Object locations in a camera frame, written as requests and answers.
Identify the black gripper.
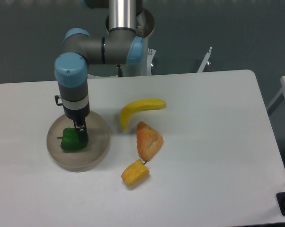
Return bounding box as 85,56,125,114
54,95,90,143

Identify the green toy bell pepper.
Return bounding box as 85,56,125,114
58,128,88,152

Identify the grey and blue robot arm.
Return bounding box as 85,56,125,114
54,0,144,143

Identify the beige round plate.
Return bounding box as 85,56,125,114
46,111,110,172

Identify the yellow toy bell pepper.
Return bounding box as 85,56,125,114
121,159,150,186

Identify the orange toy bread wedge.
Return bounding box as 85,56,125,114
136,122,163,161

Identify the yellow toy banana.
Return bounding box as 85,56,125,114
119,98,167,131

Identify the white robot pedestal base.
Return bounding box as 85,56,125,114
115,8,156,77

